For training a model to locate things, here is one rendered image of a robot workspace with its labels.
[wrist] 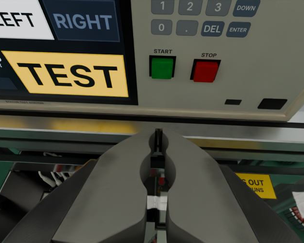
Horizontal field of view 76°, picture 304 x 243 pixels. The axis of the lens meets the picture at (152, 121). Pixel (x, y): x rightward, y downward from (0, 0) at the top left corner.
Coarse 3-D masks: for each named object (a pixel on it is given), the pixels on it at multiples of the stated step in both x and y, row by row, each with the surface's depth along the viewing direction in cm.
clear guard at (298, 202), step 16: (160, 160) 25; (224, 160) 25; (240, 160) 25; (256, 160) 25; (160, 176) 23; (272, 176) 23; (288, 176) 23; (160, 192) 22; (288, 192) 22; (160, 208) 21; (272, 208) 21; (288, 208) 21; (160, 224) 20; (288, 224) 20; (144, 240) 19; (160, 240) 19
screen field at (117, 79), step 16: (16, 64) 18; (32, 64) 18; (48, 64) 18; (64, 64) 18; (80, 64) 17; (96, 64) 17; (112, 64) 17; (32, 80) 19; (48, 80) 19; (64, 80) 19; (80, 80) 19; (96, 80) 19; (112, 80) 19
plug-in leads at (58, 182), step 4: (44, 152) 39; (48, 152) 40; (60, 156) 45; (40, 172) 39; (52, 172) 39; (56, 172) 44; (40, 176) 40; (44, 176) 41; (60, 176) 45; (64, 176) 40; (44, 180) 41; (48, 180) 42; (52, 180) 43; (56, 180) 40; (52, 184) 43; (56, 184) 41
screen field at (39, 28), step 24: (0, 0) 13; (24, 0) 13; (48, 0) 13; (72, 0) 13; (96, 0) 13; (0, 24) 15; (24, 24) 15; (48, 24) 15; (72, 24) 15; (96, 24) 14
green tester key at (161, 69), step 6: (156, 60) 16; (162, 60) 16; (168, 60) 16; (156, 66) 16; (162, 66) 16; (168, 66) 16; (156, 72) 17; (162, 72) 17; (168, 72) 17; (156, 78) 18; (162, 78) 18; (168, 78) 17
